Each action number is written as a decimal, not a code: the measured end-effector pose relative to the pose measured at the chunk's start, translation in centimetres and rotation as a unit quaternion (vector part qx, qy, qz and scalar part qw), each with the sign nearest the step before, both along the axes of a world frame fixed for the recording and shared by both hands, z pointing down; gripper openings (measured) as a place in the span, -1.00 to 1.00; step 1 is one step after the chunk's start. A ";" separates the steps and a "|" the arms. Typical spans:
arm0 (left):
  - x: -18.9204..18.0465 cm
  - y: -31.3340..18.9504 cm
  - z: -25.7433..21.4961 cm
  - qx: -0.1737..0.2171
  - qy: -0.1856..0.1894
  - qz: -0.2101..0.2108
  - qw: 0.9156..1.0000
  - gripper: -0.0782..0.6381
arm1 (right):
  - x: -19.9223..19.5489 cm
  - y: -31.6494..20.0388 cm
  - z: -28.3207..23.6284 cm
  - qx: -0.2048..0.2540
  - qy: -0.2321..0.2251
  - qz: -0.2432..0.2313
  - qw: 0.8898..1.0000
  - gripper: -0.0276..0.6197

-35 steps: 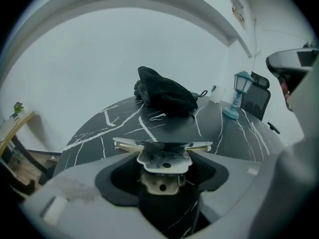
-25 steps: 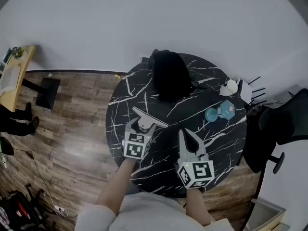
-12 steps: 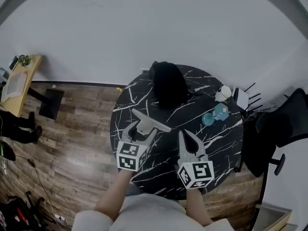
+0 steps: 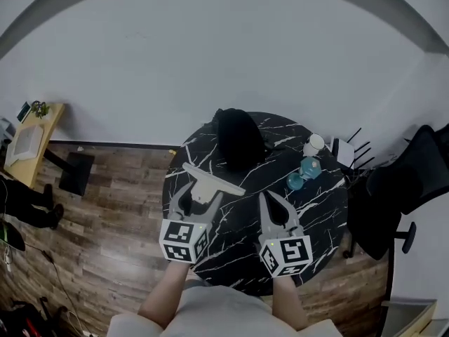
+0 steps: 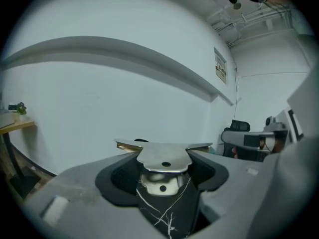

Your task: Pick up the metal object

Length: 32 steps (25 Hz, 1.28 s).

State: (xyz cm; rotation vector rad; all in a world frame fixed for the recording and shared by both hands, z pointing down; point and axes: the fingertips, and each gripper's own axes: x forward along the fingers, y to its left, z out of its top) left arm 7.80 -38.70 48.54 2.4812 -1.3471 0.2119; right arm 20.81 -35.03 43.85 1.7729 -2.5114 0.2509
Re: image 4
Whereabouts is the flat white box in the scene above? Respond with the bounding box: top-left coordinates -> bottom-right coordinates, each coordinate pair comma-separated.
6,124 -> 46,167

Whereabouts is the person's left forearm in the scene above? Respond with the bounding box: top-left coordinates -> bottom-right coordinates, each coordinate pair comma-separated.
138,260 -> 194,329

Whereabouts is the small dark device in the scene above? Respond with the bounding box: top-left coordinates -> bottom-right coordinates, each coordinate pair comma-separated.
16,100 -> 33,124

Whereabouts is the person's right forearm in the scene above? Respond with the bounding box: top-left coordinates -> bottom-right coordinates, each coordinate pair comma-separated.
272,275 -> 312,331

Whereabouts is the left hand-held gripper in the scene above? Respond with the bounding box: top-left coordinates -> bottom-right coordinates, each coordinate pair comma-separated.
159,181 -> 225,265

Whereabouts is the long thin floor cable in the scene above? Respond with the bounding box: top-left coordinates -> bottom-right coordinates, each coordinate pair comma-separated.
23,242 -> 93,337

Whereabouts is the black mesh office chair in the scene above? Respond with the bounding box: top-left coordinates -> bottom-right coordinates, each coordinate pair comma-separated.
342,122 -> 449,263

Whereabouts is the white router with black antennas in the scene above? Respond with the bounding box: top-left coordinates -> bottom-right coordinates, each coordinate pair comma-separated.
330,127 -> 376,176

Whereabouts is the black and green object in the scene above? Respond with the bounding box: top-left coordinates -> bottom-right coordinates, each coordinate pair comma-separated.
0,220 -> 27,253

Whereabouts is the white cup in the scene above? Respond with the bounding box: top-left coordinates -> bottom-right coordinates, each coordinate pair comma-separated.
302,133 -> 326,158

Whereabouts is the round black marble table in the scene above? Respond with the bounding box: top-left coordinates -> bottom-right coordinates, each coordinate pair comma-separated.
161,110 -> 349,297

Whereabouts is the black bag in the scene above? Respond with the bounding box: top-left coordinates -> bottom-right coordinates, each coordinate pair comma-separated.
0,295 -> 71,337

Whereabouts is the person's light clothing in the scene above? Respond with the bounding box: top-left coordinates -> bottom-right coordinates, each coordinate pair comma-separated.
107,278 -> 344,337

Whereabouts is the blue glass bottle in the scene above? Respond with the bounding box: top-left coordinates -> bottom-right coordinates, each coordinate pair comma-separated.
286,155 -> 322,192

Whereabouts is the small wooden side table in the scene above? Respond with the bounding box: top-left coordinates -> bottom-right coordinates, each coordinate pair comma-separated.
3,102 -> 96,197

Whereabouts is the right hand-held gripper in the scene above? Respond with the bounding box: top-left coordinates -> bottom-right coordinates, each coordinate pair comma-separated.
258,191 -> 314,279

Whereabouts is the small green potted plant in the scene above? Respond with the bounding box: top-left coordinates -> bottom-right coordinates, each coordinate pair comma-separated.
30,100 -> 51,120

